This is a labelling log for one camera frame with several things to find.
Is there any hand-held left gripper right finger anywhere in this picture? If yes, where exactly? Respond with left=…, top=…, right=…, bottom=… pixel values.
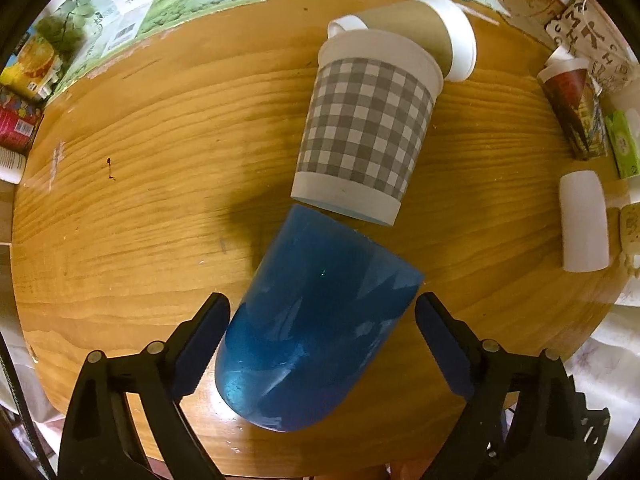
left=415, top=292, right=612, bottom=480

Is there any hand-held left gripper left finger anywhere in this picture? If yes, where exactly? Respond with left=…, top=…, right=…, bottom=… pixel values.
left=58, top=292, right=231, bottom=480

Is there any blue cup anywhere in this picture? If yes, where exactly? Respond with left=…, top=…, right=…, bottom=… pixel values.
left=215, top=204, right=426, bottom=433

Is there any plain white cup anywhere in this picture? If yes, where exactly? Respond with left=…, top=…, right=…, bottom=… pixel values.
left=558, top=171, right=611, bottom=274

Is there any grey checkered paper cup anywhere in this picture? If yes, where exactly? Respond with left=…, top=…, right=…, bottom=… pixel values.
left=291, top=16, right=445, bottom=227

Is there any red patterned paper cup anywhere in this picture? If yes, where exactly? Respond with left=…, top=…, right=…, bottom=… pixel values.
left=537, top=47, right=609, bottom=162

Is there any brown paper cup white lid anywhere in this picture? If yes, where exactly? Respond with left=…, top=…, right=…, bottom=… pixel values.
left=359, top=0, right=477, bottom=83

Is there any black lettered white cup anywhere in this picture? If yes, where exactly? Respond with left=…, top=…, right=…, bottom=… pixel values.
left=543, top=0, right=637, bottom=95

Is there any white floral cloth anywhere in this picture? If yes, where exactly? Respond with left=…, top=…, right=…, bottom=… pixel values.
left=564, top=305, right=640, bottom=471

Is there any yellow sponge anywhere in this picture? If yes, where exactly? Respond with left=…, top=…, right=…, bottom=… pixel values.
left=618, top=205, right=640, bottom=279

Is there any green small box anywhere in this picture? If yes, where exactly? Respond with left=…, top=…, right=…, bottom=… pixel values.
left=604, top=110, right=640, bottom=181

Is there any red snack packet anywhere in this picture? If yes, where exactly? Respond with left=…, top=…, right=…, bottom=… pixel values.
left=0, top=87, right=45, bottom=155

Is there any yellow juice carton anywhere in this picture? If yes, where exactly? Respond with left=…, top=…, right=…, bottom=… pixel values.
left=0, top=30, right=64, bottom=102

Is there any green fruit print box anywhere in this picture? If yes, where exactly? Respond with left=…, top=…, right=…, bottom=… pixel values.
left=30, top=0, right=267, bottom=96

